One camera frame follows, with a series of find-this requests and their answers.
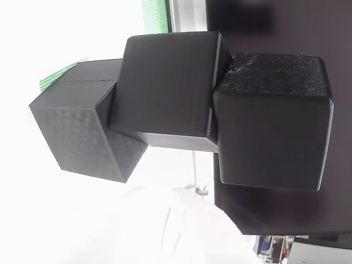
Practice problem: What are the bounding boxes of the black cube block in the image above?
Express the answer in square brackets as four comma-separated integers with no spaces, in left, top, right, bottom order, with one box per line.
[108,31,233,153]
[212,52,335,193]
[28,58,149,184]

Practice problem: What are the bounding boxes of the large black screen panel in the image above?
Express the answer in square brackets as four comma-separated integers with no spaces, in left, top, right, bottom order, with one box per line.
[205,0,352,243]

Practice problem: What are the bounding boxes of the white cable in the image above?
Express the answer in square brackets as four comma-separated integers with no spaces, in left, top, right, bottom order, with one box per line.
[189,151,214,196]

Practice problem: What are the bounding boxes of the grey aluminium frame rail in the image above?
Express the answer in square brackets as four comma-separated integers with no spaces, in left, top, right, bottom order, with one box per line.
[167,0,207,32]

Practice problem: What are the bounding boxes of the green striped square marker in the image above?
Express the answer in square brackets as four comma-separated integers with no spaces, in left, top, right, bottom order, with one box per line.
[39,57,89,93]

